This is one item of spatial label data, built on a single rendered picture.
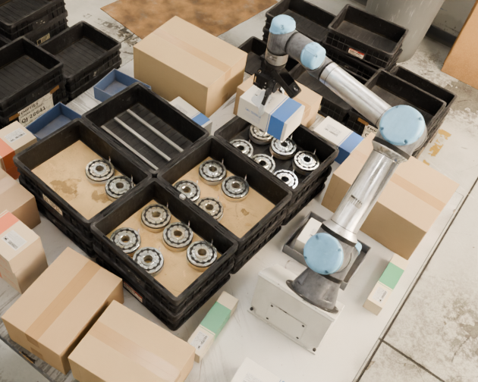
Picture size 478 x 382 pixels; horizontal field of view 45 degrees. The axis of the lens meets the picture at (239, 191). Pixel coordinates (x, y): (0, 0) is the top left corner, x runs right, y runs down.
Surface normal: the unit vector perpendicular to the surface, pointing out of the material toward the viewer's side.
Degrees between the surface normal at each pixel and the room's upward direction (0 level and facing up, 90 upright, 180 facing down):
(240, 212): 0
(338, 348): 0
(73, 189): 0
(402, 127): 36
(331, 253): 51
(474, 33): 76
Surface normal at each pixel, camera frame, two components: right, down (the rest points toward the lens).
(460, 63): -0.50, 0.39
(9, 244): 0.12, -0.61
